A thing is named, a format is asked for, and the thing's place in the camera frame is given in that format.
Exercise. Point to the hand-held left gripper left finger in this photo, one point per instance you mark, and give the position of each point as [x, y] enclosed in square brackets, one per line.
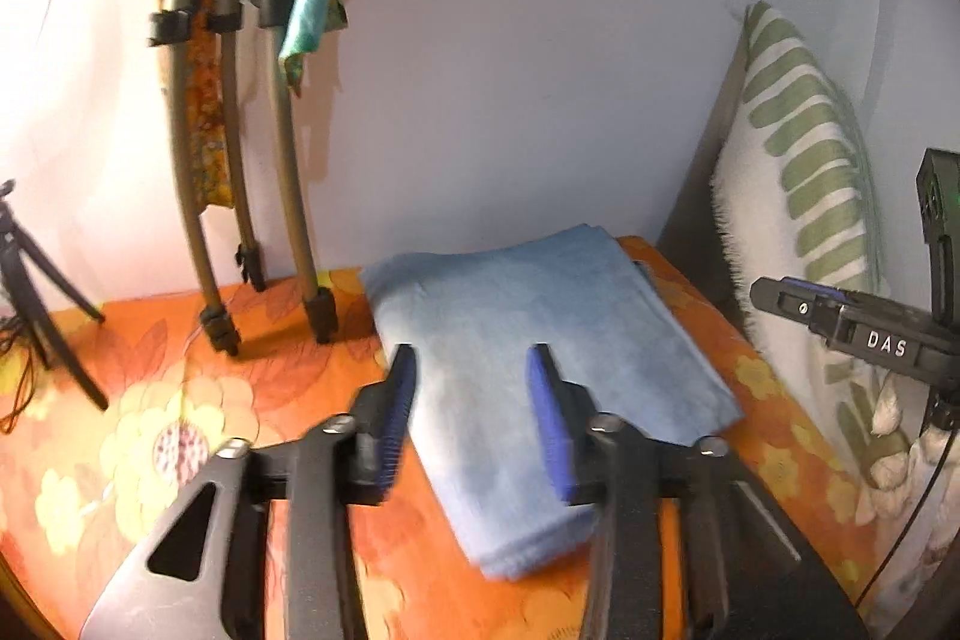
[401, 422]

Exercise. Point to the orange patterned cloth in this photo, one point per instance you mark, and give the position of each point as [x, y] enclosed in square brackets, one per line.
[206, 123]

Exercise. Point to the orange floral tablecloth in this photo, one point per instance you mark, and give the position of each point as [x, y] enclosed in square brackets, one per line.
[150, 385]

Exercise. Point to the green striped white pillow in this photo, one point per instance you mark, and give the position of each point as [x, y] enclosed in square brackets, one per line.
[787, 197]

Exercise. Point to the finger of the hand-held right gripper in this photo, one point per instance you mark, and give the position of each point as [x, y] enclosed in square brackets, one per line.
[787, 306]

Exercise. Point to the person's right hand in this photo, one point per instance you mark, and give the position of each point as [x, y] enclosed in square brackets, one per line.
[891, 411]

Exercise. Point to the light blue denim pants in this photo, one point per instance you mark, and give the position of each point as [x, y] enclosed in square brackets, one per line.
[525, 295]

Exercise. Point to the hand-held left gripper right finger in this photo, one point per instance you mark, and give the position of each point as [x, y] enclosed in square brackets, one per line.
[551, 422]

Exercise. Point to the small black tripod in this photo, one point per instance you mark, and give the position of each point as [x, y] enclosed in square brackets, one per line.
[30, 302]

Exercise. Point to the dark headboard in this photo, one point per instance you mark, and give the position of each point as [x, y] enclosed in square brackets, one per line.
[697, 220]

